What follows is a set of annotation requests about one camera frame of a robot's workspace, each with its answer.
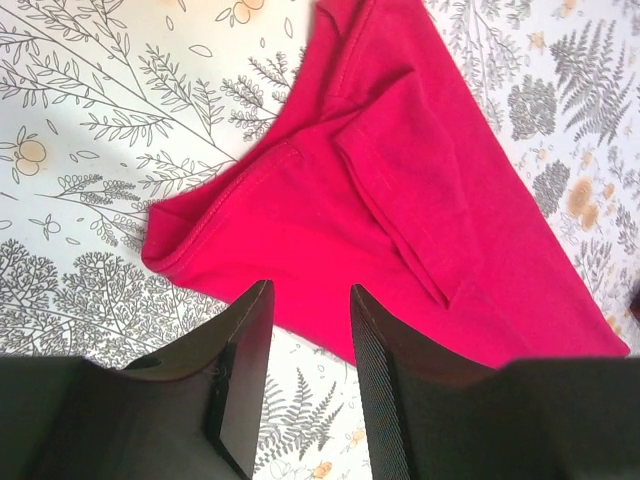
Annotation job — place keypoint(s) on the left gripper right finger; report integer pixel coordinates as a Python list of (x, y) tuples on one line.
[(432, 414)]

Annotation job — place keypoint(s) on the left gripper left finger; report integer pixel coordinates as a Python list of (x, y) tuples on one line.
[(189, 410)]

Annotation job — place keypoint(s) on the crimson t-shirt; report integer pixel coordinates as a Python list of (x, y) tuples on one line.
[(381, 171)]

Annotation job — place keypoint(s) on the floral patterned table mat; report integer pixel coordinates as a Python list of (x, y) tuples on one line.
[(109, 107)]

